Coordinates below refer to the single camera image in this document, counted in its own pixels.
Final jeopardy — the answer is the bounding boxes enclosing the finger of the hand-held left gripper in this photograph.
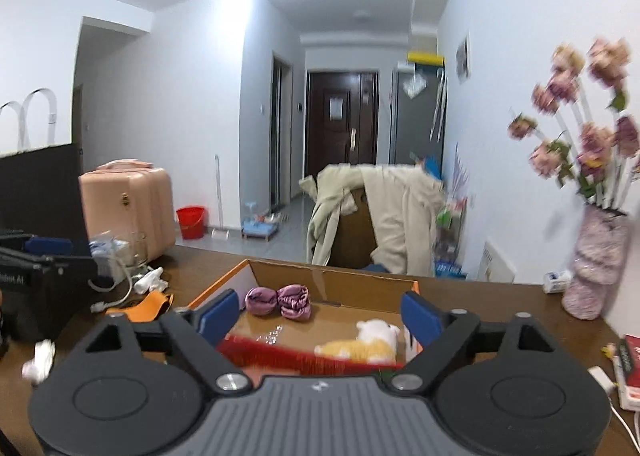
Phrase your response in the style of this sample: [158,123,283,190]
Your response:
[24,234,92,258]

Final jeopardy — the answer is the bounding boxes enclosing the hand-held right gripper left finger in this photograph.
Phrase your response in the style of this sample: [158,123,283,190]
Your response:
[70,289,253,394]

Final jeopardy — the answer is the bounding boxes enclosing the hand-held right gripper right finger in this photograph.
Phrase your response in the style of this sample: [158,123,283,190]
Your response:
[391,291,571,394]

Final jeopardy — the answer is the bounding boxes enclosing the orange red cardboard box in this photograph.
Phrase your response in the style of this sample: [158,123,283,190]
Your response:
[187,258,421,372]

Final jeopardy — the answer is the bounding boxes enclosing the blue and white package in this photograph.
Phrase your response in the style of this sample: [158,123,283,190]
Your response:
[89,231,126,277]

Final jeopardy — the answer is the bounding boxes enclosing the yellow and white plush toy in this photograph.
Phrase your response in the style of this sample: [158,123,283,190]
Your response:
[314,318,403,363]

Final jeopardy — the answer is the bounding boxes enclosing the crumpled white tissue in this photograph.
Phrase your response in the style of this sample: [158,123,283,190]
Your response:
[22,340,56,382]

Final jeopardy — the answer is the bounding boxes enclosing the glass jar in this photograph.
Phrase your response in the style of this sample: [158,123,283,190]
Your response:
[116,232,149,273]

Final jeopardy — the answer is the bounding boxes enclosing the pink purple satin scrunchie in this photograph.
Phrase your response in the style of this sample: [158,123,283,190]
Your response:
[277,284,312,323]

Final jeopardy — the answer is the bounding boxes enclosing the pink hard suitcase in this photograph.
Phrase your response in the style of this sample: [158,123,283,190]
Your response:
[79,159,177,264]

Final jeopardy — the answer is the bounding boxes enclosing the small blue stool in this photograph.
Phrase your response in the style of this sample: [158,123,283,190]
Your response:
[241,216,279,242]

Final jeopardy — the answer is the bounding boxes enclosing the red bucket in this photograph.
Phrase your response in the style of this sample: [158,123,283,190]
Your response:
[176,206,207,240]

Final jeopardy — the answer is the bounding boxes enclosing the white radiator panel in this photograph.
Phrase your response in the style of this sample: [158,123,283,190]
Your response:
[481,238,516,283]

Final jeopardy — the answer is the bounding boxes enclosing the beige coat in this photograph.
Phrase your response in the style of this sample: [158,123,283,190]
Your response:
[299,163,446,277]

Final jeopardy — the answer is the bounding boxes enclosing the pile of colourful packets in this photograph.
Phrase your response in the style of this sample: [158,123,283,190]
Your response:
[410,143,473,279]

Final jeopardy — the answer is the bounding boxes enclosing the brown chair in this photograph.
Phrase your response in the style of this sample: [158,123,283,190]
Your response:
[330,188,388,269]

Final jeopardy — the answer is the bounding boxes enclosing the white mop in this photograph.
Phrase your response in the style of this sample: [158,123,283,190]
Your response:
[212,155,231,241]

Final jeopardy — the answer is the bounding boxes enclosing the fuzzy pink vase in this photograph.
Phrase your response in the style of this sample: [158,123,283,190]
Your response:
[561,206,630,321]

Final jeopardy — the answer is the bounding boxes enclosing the grey refrigerator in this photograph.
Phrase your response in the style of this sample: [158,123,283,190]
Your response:
[390,68,447,169]

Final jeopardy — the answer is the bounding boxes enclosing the white power adapter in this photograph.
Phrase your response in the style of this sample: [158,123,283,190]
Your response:
[587,366,617,393]

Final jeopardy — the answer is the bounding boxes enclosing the dark brown door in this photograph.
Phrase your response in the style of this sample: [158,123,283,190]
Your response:
[306,70,380,176]

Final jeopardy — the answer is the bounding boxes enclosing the white hanging sticks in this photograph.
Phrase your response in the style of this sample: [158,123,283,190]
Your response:
[430,68,447,142]

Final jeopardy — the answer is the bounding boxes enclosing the clear plastic bag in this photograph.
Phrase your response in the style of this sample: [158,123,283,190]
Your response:
[402,71,426,99]

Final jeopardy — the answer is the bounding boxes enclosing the dried pink flowers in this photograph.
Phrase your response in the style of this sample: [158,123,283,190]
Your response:
[507,38,640,214]

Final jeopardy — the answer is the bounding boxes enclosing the black bag with white handles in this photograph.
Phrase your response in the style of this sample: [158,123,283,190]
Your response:
[0,88,83,242]

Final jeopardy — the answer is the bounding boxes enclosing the orange strap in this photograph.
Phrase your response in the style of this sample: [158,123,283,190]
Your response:
[106,291,175,322]

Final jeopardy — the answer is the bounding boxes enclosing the white charging cable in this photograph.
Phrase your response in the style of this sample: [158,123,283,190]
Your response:
[89,256,135,313]

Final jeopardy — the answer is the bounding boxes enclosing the grey metal door frame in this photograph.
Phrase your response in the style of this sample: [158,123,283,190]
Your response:
[271,52,293,207]

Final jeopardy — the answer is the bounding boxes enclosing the wall picture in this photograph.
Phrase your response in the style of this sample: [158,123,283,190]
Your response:
[456,35,472,83]

